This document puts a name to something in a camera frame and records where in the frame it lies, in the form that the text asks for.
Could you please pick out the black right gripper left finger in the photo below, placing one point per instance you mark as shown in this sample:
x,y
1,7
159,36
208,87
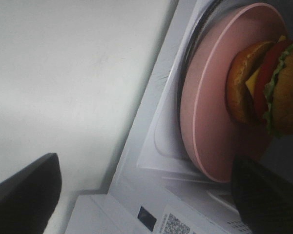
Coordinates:
x,y
29,197

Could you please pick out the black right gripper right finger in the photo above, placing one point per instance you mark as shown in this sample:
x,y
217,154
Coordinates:
x,y
263,199

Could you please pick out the pink round plate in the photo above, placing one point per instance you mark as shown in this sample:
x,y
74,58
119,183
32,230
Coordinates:
x,y
210,135

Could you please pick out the burger with lettuce and cheese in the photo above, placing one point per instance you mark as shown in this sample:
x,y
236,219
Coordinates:
x,y
259,87

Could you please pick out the white warning label sticker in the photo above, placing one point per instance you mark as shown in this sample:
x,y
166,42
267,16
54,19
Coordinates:
x,y
174,222

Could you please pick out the white microwave oven body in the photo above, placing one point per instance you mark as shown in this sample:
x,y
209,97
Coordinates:
x,y
154,169

